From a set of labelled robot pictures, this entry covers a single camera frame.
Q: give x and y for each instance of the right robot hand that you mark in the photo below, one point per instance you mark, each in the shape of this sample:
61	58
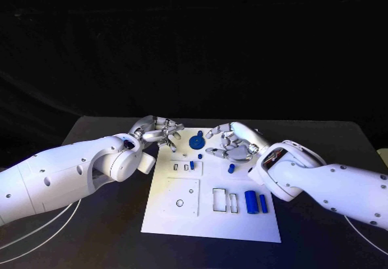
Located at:
240	143

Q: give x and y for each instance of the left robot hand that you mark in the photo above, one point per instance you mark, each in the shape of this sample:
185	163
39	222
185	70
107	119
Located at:
157	131

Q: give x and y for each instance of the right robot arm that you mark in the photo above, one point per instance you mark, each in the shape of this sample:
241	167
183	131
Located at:
318	185

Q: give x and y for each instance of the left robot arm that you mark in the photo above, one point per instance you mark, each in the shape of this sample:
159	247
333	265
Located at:
61	168

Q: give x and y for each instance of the white task board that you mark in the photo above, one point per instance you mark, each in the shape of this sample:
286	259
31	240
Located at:
209	189

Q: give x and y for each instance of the blue gear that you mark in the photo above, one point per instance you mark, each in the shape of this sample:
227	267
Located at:
196	142

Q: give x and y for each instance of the blue plug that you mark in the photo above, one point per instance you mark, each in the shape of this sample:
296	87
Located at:
192	165

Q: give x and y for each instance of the thick long blue cylinder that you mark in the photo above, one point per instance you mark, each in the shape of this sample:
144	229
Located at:
251	202

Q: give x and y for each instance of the thin long blue cylinder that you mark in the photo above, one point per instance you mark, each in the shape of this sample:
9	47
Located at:
263	203

